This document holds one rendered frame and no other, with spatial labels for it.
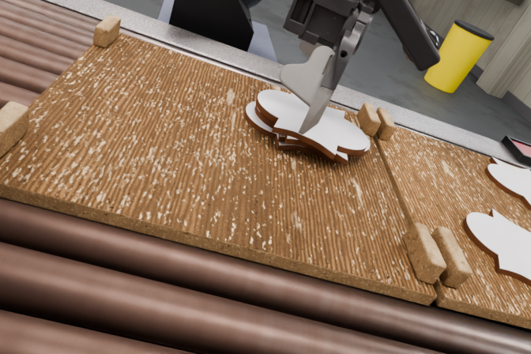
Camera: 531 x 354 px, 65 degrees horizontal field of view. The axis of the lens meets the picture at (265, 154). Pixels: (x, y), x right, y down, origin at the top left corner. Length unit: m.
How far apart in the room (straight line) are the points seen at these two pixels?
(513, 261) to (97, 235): 0.43
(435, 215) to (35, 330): 0.42
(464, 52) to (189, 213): 4.64
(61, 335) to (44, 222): 0.10
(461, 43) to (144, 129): 4.57
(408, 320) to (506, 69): 5.55
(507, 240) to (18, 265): 0.50
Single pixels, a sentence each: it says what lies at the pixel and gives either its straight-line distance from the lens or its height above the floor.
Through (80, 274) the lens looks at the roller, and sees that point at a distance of 0.33.
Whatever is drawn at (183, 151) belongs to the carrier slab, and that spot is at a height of 0.94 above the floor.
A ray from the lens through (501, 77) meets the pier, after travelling 5.93.
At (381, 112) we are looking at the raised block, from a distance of 0.67.
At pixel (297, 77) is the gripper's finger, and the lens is 0.44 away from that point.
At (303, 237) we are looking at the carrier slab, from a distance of 0.39.
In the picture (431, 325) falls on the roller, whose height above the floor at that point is 0.92.
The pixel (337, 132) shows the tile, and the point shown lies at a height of 0.97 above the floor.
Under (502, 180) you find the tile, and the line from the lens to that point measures 0.73.
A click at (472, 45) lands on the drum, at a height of 0.55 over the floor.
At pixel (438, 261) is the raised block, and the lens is 0.42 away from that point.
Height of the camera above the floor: 1.18
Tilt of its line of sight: 31 degrees down
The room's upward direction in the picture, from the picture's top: 24 degrees clockwise
